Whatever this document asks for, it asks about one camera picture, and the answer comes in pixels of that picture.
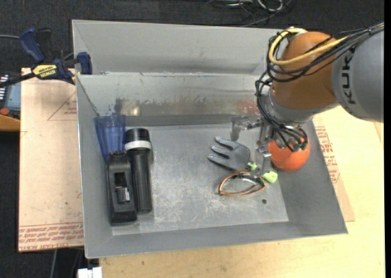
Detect black flashlight with white band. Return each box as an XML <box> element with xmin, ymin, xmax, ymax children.
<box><xmin>124</xmin><ymin>128</ymin><xmax>154</xmax><ymax>214</ymax></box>

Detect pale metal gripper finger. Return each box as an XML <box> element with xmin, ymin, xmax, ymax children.
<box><xmin>230</xmin><ymin>115</ymin><xmax>261</xmax><ymax>141</ymax></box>
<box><xmin>250</xmin><ymin>148</ymin><xmax>272</xmax><ymax>180</ymax></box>

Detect clear blue plastic cup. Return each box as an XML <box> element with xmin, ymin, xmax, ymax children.
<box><xmin>93</xmin><ymin>114</ymin><xmax>127</xmax><ymax>162</ymax></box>

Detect orange ball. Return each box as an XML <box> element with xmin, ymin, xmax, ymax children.
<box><xmin>268</xmin><ymin>137</ymin><xmax>311</xmax><ymax>173</ymax></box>

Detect brown cardboard board, red print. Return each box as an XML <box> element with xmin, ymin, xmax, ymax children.
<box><xmin>18</xmin><ymin>67</ymin><xmax>357</xmax><ymax>253</ymax></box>

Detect grey garden fork, green handle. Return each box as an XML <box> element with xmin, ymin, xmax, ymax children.
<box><xmin>206</xmin><ymin>136</ymin><xmax>279</xmax><ymax>185</ymax></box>

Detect black rectangular box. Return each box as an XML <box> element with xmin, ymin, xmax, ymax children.
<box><xmin>106</xmin><ymin>150</ymin><xmax>139</xmax><ymax>227</ymax></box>

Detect orange-framed glasses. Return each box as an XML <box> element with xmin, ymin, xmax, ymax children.
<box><xmin>217</xmin><ymin>170</ymin><xmax>268</xmax><ymax>197</ymax></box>

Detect grey metal bin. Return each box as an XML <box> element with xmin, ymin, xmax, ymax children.
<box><xmin>71</xmin><ymin>19</ymin><xmax>349</xmax><ymax>259</ymax></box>

